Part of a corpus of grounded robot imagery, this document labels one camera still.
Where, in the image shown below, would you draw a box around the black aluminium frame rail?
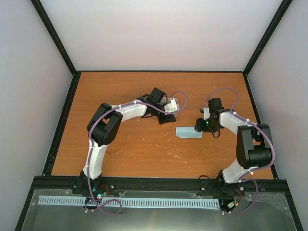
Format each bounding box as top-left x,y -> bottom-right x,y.
30,176 -> 289,195

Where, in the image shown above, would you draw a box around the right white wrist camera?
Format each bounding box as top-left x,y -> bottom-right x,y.
203,107 -> 210,120

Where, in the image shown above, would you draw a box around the light blue slotted cable duct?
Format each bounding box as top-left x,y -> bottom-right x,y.
38,196 -> 219,210

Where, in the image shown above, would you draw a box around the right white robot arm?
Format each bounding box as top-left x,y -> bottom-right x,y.
194,98 -> 275,194

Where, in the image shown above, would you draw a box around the pink glasses case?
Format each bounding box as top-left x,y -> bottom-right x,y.
160,97 -> 180,117

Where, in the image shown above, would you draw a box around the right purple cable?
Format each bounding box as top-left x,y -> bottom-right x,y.
204,87 -> 275,215

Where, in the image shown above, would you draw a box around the light blue cleaning cloth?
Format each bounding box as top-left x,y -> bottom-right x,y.
176,127 -> 203,139

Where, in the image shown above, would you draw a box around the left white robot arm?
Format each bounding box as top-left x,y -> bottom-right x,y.
80,88 -> 180,194

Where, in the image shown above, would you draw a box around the transparent orange sunglasses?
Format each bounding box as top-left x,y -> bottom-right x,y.
106,131 -> 130,156

